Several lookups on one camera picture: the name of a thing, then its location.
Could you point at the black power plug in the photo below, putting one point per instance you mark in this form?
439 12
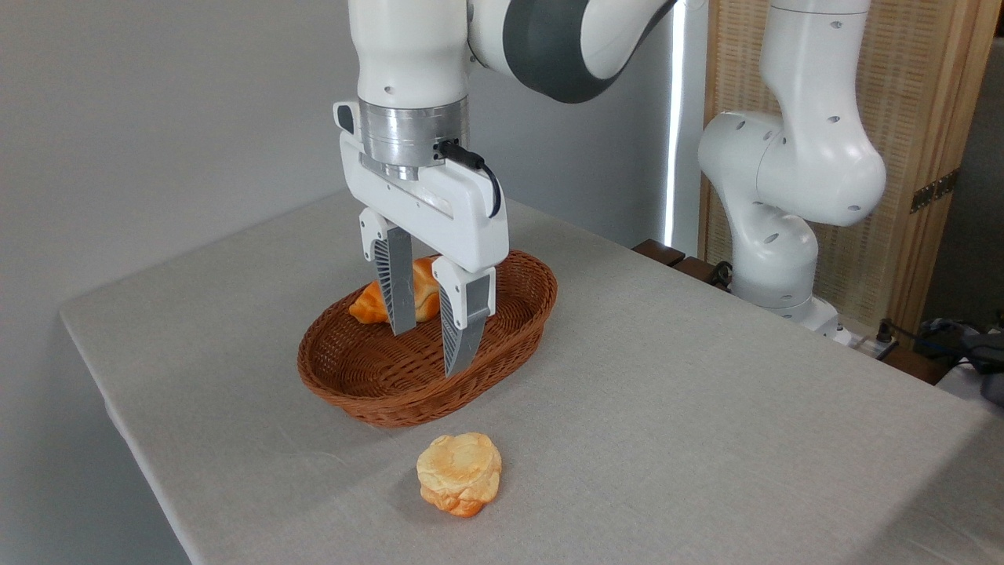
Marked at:
885 331

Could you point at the dark metal screen hinge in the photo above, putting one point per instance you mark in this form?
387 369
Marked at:
933 191

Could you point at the brown wicker basket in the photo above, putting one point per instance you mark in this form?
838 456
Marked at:
392 384

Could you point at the wooden rattan folding screen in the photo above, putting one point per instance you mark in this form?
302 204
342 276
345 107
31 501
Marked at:
910 94

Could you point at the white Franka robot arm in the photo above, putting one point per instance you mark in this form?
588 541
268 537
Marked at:
408 47

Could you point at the round pale bread bun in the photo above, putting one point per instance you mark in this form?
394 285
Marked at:
459 471

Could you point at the orange croissant bread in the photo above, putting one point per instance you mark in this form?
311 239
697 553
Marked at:
365 306

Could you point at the dark brown wooden block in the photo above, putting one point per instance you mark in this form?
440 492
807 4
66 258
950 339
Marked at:
698 269
659 252
918 366

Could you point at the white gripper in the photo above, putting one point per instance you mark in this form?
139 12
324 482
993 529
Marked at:
439 212

